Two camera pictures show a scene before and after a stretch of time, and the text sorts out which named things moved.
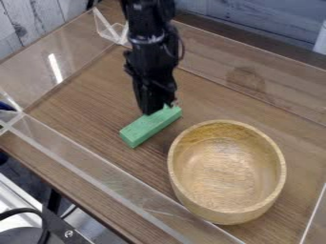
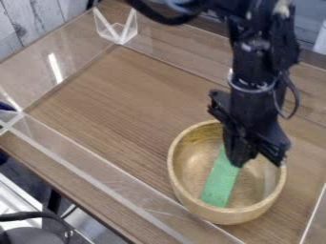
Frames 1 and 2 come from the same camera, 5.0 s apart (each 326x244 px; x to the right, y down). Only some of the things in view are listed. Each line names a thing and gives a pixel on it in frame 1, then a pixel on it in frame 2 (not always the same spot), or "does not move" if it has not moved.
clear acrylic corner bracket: x=115 y=32 does not move
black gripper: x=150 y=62 -> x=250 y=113
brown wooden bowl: x=227 y=169 does not move
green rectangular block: x=147 y=125 -> x=220 y=180
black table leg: x=53 y=201 does not move
